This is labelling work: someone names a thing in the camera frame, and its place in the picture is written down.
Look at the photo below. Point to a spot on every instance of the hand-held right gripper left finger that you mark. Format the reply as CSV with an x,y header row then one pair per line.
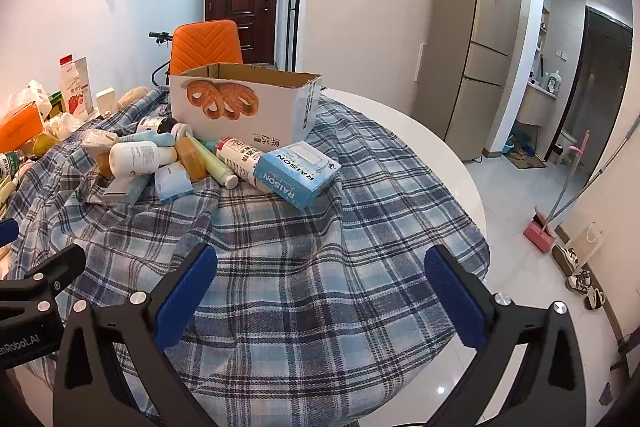
x,y
185,297

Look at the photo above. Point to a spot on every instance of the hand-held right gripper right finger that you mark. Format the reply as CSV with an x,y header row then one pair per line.
x,y
457,302

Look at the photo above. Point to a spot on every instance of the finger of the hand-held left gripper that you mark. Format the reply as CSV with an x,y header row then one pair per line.
x,y
7,231
45,269

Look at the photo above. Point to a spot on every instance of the light blue small box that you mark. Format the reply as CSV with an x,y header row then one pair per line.
x,y
172,184

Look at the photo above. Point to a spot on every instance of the amber soap bar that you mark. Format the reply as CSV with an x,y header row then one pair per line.
x,y
189,159

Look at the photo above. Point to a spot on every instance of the clear water bottle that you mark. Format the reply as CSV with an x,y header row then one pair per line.
x,y
135,159

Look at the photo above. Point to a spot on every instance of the blue white carton box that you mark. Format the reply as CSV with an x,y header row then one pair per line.
x,y
295,174

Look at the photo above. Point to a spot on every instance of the pretzel print cardboard box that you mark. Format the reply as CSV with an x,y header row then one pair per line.
x,y
280,117

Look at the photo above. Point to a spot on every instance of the green white bottle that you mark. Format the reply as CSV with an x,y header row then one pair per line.
x,y
9,166

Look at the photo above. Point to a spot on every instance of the yellow packet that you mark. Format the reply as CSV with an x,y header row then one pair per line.
x,y
45,146

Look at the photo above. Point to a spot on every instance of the orange box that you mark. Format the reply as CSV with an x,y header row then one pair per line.
x,y
20,129

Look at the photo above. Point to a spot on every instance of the pink dustpan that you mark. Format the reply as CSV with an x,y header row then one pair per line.
x,y
537,234

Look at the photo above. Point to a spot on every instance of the grey white small box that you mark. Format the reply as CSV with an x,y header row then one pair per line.
x,y
125,192

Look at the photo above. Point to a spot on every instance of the clear plastic bag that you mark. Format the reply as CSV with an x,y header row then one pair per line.
x,y
65,125

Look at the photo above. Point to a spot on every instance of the blue plaid shirt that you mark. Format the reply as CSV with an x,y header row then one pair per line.
x,y
300,257

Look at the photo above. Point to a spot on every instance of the plastic wrapped white packet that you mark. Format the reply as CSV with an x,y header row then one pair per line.
x,y
97,141

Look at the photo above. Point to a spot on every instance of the pale green tube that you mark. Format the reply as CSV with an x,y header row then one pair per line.
x,y
210,162

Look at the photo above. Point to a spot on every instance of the white plastic bag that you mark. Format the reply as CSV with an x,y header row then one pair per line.
x,y
30,94

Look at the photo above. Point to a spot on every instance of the red white bottle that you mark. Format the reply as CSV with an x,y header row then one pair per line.
x,y
240,157

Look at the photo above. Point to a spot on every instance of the white strawberry box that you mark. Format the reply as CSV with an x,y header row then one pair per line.
x,y
70,89

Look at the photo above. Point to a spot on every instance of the door mat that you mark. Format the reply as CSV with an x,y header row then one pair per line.
x,y
527,161

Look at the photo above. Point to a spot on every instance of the blue basin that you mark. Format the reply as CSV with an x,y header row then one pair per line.
x,y
508,148

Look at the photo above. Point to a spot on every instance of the light blue tube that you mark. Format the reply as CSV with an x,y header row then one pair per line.
x,y
142,137

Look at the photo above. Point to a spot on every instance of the tall white carton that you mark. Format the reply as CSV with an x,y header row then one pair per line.
x,y
86,79

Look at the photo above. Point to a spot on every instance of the dark jar white label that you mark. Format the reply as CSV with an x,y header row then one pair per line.
x,y
152,125

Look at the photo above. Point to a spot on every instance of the beige plush toy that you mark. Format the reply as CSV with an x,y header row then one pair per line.
x,y
134,97

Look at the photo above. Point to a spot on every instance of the sink cabinet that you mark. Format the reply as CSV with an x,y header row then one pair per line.
x,y
536,107

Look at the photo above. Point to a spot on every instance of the white detergent bottle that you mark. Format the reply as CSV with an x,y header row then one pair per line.
x,y
553,84

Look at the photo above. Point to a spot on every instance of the beige refrigerator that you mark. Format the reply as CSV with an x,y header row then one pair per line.
x,y
480,57

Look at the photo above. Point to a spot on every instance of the black bicycle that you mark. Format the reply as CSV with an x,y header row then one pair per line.
x,y
160,36

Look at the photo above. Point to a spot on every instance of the orange chair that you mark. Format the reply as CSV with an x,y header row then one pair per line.
x,y
205,47

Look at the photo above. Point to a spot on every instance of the dark interior door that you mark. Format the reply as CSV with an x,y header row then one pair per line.
x,y
595,82

